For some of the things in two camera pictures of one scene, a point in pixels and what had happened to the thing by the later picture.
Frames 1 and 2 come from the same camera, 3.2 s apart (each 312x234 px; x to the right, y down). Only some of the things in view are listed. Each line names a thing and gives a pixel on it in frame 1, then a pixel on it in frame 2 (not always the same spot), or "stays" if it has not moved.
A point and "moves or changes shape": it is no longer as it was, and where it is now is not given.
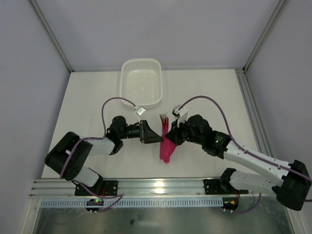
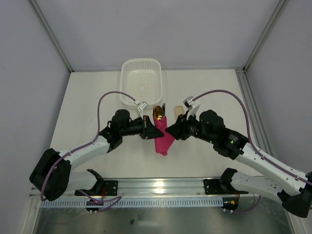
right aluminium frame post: [266, 35] stays
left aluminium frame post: [48, 29] stays
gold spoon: [162, 119] -> [157, 112]
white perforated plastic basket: [141, 82] stays
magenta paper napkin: [167, 147] moves or changes shape
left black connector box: [96, 202] stays
